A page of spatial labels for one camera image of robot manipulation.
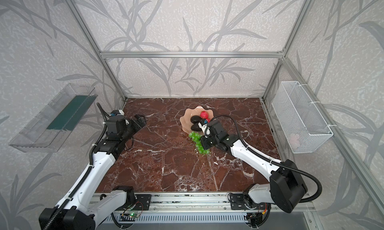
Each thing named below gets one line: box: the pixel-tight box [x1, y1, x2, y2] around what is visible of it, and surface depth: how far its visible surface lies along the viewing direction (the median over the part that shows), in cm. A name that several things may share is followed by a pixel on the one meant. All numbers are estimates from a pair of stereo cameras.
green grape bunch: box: [188, 131, 211, 155], surface depth 81 cm
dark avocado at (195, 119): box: [190, 115, 202, 124], surface depth 104 cm
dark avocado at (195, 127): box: [190, 122, 202, 132], surface depth 101 cm
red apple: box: [200, 110, 209, 119], surface depth 104 cm
